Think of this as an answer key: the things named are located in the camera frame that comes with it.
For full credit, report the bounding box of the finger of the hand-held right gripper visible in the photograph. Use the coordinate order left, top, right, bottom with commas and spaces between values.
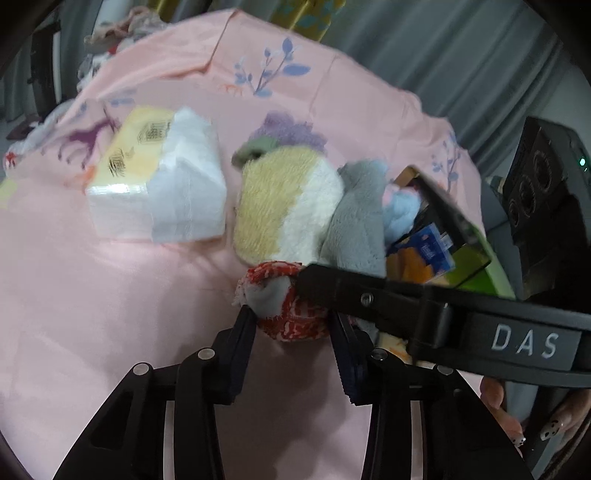
295, 262, 455, 365

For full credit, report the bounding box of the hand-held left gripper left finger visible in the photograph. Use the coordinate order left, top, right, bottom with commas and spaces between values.
53, 305, 259, 480

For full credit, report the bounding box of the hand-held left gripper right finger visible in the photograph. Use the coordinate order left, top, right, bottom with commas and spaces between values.
329, 313, 539, 480

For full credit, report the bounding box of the red white patterned sock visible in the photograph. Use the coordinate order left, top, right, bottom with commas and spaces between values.
232, 261, 331, 342

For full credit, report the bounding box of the grey fluffy cloth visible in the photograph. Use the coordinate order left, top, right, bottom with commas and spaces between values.
321, 159, 391, 278

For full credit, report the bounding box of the blue elephant plush toy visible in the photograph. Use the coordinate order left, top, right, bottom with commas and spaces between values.
381, 182, 426, 245

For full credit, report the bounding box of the yellow white fluffy cloth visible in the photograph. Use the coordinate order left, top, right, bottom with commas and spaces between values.
232, 145, 345, 268

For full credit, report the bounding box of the purple mesh bath pouf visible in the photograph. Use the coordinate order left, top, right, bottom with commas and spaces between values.
249, 112, 328, 151

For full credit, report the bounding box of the person's right hand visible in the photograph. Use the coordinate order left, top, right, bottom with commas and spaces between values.
479, 376, 591, 450

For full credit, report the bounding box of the blue orange carton box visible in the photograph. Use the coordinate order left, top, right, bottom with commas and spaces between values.
385, 223, 455, 284

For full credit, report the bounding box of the pink printed bedsheet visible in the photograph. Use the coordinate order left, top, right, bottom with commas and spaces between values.
0, 9, 490, 480

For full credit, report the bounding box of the yellow white tissue pack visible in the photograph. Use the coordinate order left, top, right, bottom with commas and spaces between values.
85, 106, 227, 244

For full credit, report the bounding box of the gold patterned curtain trim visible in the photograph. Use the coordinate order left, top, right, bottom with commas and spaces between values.
152, 0, 347, 42

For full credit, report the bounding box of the pile of clothes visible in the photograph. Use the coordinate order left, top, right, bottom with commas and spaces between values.
76, 7, 160, 90

